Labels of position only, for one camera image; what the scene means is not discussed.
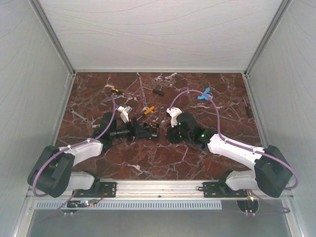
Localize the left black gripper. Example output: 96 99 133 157
111 118 153 143

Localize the black fuse box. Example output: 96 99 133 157
142 123 160 141

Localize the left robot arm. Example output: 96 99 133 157
27 112 152 198

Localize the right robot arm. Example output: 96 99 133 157
166 108 292 198

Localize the blue plastic connector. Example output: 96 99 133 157
197 87 213 101

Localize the yellow black screwdriver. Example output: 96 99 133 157
110 88 128 98

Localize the silver wrench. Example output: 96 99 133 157
70 109 88 121

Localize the thin black screwdriver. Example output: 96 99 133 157
243 98 253 118

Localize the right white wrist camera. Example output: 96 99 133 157
166 107 182 127

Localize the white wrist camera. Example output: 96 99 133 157
166 107 182 127
118 106 132 123

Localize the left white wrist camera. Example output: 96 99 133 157
118 106 132 123

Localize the orange handled screwdriver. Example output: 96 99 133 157
137 106 155 120

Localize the black handled screwdriver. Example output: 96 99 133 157
143 87 164 95

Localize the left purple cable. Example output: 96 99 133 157
32 95 118 221

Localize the purple cable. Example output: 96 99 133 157
32 95 118 221
169 89 301 215

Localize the aluminium rail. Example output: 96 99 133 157
26 179 293 198

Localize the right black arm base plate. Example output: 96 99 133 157
201 182 248 198

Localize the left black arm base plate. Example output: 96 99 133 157
75 181 117 198

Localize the slotted grey cable duct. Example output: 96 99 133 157
36 200 222 210

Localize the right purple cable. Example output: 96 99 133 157
169 89 301 215

